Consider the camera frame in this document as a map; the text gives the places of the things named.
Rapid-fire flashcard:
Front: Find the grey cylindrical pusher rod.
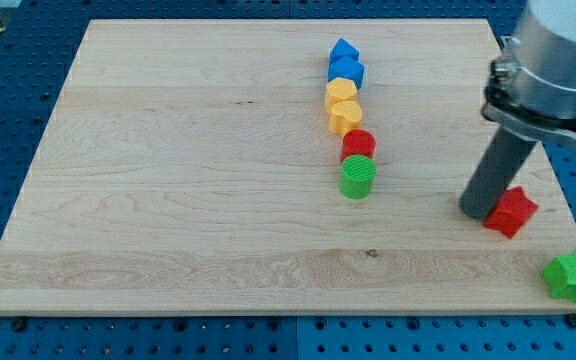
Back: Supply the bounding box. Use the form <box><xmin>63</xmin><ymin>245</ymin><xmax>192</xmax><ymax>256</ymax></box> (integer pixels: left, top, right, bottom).
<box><xmin>458</xmin><ymin>127</ymin><xmax>537</xmax><ymax>220</ymax></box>

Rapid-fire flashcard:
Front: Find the red star block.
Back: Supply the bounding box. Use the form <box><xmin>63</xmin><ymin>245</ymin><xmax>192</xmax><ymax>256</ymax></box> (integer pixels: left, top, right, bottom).
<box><xmin>483</xmin><ymin>186</ymin><xmax>539</xmax><ymax>239</ymax></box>

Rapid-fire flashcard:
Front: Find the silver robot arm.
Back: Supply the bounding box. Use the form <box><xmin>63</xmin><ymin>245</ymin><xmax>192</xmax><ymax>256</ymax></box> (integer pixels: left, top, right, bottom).
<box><xmin>459</xmin><ymin>0</ymin><xmax>576</xmax><ymax>220</ymax></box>

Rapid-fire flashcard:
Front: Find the green star block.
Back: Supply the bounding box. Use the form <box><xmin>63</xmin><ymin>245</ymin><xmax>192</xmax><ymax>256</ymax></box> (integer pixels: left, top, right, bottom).
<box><xmin>541</xmin><ymin>249</ymin><xmax>576</xmax><ymax>304</ymax></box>

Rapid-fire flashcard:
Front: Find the red cylinder block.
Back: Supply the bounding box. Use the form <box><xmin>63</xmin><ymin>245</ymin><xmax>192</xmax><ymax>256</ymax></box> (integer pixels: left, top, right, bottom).
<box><xmin>339</xmin><ymin>129</ymin><xmax>376</xmax><ymax>162</ymax></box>

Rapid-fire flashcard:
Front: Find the green cylinder block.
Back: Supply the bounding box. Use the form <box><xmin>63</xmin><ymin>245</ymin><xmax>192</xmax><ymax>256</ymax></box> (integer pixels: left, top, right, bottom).
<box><xmin>338</xmin><ymin>154</ymin><xmax>376</xmax><ymax>199</ymax></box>

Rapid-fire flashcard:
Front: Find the yellow heart block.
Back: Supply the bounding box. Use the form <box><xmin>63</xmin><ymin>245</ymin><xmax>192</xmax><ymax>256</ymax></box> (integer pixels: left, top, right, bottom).
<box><xmin>329</xmin><ymin>101</ymin><xmax>363</xmax><ymax>136</ymax></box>

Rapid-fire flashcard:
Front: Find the yellow hexagon block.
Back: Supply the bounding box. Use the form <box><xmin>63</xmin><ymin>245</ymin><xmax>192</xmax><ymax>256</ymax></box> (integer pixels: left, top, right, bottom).
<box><xmin>324</xmin><ymin>77</ymin><xmax>358</xmax><ymax>112</ymax></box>

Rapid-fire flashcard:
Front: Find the blue cube block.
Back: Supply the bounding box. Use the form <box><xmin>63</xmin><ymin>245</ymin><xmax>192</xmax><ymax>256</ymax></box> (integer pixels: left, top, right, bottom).
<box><xmin>328</xmin><ymin>56</ymin><xmax>365</xmax><ymax>89</ymax></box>

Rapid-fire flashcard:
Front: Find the blue triangle block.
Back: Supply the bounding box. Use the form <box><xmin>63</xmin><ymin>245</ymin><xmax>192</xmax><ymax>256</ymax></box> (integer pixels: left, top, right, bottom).
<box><xmin>329</xmin><ymin>38</ymin><xmax>360</xmax><ymax>64</ymax></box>

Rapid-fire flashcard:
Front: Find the wooden board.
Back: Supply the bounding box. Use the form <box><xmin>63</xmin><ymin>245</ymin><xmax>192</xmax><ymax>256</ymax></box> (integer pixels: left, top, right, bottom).
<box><xmin>0</xmin><ymin>19</ymin><xmax>576</xmax><ymax>317</ymax></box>

